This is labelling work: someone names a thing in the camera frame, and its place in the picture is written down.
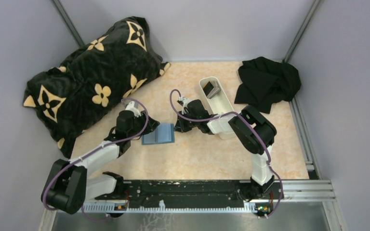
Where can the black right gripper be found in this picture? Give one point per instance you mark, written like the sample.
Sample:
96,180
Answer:
183,121

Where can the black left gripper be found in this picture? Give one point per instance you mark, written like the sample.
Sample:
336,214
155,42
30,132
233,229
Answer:
147,126

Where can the blue leather card holder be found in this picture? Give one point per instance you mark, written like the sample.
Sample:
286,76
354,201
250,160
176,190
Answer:
163,134

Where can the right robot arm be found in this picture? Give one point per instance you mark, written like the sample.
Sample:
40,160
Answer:
254,131

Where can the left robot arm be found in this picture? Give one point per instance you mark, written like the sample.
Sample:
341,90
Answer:
83,175

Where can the white oblong plastic bin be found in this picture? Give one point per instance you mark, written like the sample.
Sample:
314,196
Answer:
218,105

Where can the black flower-patterned pillow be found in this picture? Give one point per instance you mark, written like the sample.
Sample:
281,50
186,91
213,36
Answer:
91,81

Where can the black cloth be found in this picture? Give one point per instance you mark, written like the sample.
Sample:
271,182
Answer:
265,82

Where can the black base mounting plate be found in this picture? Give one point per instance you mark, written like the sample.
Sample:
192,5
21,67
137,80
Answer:
193,194

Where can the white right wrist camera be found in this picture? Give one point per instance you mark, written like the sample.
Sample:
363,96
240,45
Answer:
184,101

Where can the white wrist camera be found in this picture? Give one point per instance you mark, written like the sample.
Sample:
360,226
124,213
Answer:
133,107
184,101

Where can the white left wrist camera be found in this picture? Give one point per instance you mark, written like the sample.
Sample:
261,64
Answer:
133,107

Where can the aluminium front rail frame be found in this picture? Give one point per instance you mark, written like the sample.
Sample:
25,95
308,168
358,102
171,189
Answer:
309,205

